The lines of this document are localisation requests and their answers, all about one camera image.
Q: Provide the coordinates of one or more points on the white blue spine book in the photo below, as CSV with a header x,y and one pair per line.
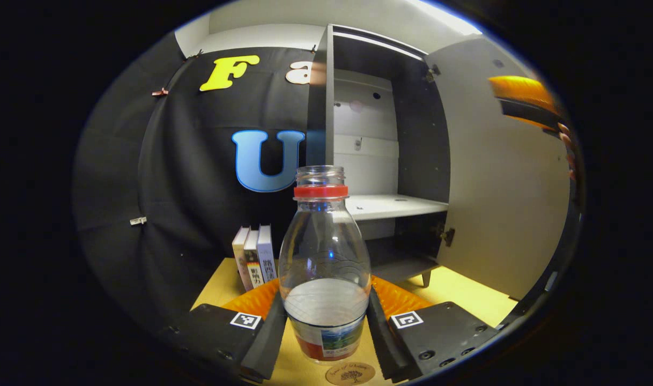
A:
x,y
266,252

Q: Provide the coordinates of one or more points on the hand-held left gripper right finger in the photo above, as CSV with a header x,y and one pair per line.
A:
x,y
385,343

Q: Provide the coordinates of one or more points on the red cloth clip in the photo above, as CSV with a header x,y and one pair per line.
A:
x,y
160,92

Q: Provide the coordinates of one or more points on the black cloth clip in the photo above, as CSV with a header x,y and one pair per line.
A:
x,y
197,54

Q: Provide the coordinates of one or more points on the silver cloth clip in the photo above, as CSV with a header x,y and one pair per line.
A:
x,y
138,220

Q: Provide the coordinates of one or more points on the beige cabinet door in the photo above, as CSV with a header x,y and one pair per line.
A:
x,y
498,203

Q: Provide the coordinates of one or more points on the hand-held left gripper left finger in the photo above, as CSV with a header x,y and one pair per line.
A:
x,y
265,343

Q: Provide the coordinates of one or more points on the black backdrop cloth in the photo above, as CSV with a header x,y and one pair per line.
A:
x,y
187,177

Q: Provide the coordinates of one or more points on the dark grey cabinet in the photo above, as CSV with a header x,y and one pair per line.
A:
x,y
417,150

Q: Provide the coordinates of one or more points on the white cabinet shelf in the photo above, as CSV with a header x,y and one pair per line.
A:
x,y
396,205

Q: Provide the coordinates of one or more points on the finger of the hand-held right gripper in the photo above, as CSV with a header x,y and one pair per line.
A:
x,y
525,107
538,123

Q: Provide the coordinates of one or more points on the orange patterned spine book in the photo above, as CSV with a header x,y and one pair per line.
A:
x,y
253,262

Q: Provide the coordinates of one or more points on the clear plastic bottle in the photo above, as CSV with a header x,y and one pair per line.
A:
x,y
324,252

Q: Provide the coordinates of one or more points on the beige spine book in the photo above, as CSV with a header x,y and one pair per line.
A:
x,y
240,257

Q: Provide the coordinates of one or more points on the round wooden coaster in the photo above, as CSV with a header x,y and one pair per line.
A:
x,y
350,374

